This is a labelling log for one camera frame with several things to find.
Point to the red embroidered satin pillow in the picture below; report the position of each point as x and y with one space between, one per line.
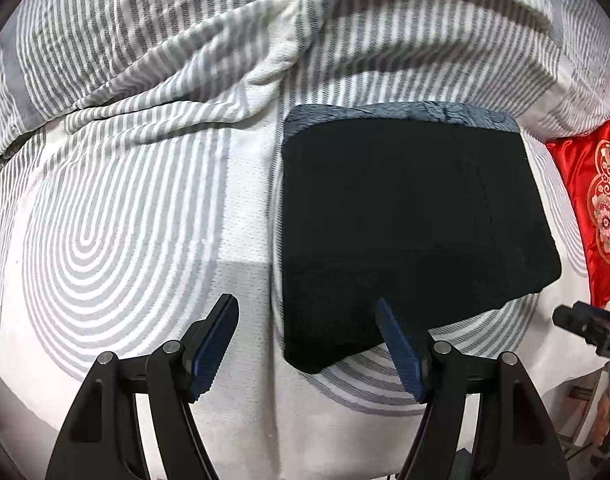
584 166

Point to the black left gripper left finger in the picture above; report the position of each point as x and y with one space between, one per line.
100 437

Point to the white bedsheet with grey arcs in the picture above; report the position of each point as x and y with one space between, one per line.
116 237

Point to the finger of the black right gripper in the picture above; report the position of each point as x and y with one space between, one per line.
583 320

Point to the person's right hand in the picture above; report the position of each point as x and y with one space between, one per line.
601 426

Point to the black shorts with patterned waistband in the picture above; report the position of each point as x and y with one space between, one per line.
431 207

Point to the grey striped white blanket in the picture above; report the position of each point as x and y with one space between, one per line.
545 62

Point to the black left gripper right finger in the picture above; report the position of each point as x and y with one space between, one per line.
514 436

